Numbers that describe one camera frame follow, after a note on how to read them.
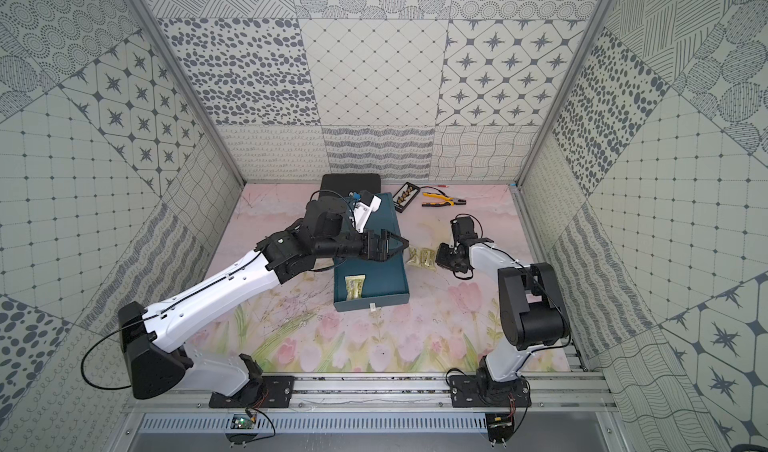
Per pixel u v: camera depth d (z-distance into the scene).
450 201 1.15
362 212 0.65
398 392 0.76
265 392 0.73
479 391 0.73
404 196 1.15
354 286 0.74
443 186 1.21
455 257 0.70
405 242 0.64
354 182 1.18
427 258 0.96
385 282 0.78
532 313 0.47
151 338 0.39
